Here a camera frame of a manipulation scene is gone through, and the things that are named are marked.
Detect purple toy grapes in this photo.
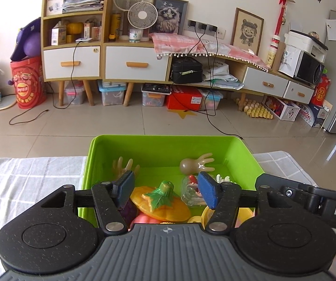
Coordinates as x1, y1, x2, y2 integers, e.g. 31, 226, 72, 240
118, 199, 136, 226

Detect black case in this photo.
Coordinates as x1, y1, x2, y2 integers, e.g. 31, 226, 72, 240
171, 57, 203, 84

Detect wall socket strip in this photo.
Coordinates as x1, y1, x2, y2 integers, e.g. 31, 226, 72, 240
187, 19, 225, 38

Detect yellow toy pot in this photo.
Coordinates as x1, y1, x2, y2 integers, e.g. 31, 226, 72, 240
187, 205, 215, 230

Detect white cup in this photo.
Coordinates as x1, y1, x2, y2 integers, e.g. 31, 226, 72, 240
128, 29, 143, 43

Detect black floor cable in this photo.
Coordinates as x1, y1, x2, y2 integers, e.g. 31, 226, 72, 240
8, 110, 50, 125

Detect black microwave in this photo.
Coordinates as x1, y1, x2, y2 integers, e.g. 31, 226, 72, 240
293, 50, 325, 87

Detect framed cat picture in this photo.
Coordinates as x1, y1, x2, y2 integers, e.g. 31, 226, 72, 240
149, 0, 189, 36

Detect small clear storage bin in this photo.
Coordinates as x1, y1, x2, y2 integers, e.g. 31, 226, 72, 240
203, 89, 224, 111

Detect pink toy pig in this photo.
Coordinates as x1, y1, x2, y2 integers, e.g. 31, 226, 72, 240
129, 213, 159, 230

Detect white desk fan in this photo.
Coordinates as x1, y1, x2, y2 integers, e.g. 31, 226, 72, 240
119, 1, 159, 41

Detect purple plush toy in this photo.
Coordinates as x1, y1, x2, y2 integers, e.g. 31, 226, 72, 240
10, 17, 43, 62

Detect yellow egg tray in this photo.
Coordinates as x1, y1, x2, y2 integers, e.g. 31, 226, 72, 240
235, 97, 274, 120

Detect flat red box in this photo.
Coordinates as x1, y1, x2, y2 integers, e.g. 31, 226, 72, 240
166, 85, 203, 112

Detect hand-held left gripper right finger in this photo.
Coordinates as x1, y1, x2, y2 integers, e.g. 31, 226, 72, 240
198, 171, 300, 236

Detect pink checked cloth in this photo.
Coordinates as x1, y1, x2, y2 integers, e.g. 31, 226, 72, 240
149, 32, 269, 72

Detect framed girl drawing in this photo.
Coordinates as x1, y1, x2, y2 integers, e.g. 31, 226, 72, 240
231, 7, 265, 49

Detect round white floor base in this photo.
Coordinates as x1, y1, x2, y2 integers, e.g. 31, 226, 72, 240
0, 94, 19, 112

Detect light cloth pile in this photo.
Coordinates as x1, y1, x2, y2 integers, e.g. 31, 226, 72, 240
202, 60, 244, 90

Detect long low wooden cabinet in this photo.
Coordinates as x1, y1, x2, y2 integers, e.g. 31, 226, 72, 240
102, 32, 316, 107

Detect grey checked blanket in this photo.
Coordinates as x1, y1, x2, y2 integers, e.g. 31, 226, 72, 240
0, 151, 336, 270

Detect tall wooden shelf cabinet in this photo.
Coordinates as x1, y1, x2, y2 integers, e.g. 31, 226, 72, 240
41, 0, 113, 107

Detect clear plastic case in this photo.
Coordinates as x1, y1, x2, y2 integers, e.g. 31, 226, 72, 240
182, 174, 208, 208

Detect green plastic box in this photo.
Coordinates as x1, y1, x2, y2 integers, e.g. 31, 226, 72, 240
79, 135, 266, 232

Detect white printer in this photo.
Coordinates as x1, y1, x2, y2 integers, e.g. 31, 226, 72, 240
283, 29, 329, 57

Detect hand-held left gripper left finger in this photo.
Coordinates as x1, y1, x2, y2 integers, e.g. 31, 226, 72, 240
39, 170, 135, 237

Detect orange toy pumpkin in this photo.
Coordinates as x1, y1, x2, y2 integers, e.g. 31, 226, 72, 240
131, 181, 192, 221

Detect red hanging decoration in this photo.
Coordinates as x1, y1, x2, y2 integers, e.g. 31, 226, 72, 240
275, 0, 296, 34

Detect clear bin with pink contents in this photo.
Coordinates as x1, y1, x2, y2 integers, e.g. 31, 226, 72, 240
64, 80, 87, 105

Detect white box on shelf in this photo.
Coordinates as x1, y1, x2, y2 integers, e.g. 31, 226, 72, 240
45, 0, 69, 16

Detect stack of papers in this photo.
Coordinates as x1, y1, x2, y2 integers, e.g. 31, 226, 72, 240
62, 0, 105, 14

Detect clear bin with black top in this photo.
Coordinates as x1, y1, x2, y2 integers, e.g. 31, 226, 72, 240
141, 83, 168, 108

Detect clear bin with blue lid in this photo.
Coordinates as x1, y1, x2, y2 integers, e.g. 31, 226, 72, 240
98, 80, 127, 106

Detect white paper sheet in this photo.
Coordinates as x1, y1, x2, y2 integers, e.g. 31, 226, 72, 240
278, 42, 303, 77

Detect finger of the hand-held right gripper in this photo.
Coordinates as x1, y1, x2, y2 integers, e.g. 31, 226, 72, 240
254, 173, 325, 211

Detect red gift box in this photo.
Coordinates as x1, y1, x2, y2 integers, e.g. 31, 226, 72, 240
313, 74, 331, 106

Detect red toy lobster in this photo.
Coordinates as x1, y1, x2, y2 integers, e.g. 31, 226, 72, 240
187, 175, 203, 195

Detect red printed bin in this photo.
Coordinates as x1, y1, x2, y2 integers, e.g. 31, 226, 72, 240
9, 55, 47, 109

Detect white blue carton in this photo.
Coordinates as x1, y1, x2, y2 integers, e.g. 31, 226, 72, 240
300, 104, 329, 128

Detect white printed box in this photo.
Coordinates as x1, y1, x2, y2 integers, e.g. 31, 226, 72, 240
262, 95, 301, 122

